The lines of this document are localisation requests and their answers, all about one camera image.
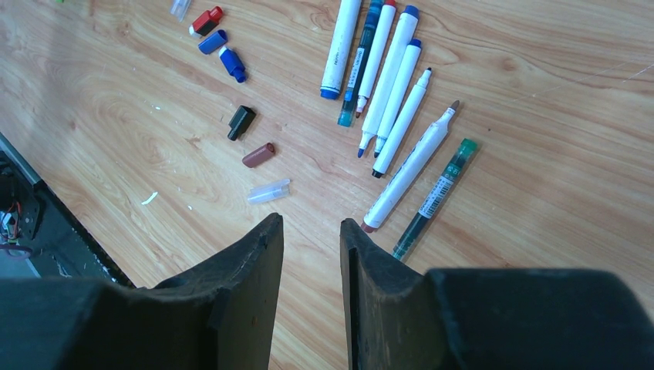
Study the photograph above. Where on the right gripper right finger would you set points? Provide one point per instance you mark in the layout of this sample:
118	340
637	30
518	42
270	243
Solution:
486	318

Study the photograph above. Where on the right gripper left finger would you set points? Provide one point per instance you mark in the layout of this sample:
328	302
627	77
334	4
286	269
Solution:
218	314

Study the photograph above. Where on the white marker red cap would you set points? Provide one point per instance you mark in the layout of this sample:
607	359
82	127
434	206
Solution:
386	18

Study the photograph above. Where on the white marker dark cap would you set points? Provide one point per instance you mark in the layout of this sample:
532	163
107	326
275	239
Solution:
401	125

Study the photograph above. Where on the clear pen cap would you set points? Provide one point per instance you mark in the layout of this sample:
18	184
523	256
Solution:
269	192
179	9

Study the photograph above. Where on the white marker blue cap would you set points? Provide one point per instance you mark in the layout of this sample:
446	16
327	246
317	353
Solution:
386	75

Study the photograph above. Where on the dark blue square cap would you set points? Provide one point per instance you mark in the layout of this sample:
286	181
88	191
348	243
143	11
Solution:
232	63

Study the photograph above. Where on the slim white blue marker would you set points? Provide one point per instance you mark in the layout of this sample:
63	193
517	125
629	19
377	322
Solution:
397	93

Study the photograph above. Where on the white marker maroon cap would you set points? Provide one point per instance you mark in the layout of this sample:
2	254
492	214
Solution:
408	171

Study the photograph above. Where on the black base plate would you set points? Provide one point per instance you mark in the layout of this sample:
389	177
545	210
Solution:
39	235

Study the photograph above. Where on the translucent blue pen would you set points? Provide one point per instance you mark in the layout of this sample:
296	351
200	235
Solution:
348	109

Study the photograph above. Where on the black marker cap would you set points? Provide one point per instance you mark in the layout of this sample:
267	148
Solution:
240	122

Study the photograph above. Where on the white marker blue end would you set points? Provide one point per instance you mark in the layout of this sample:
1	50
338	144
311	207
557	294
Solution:
342	37

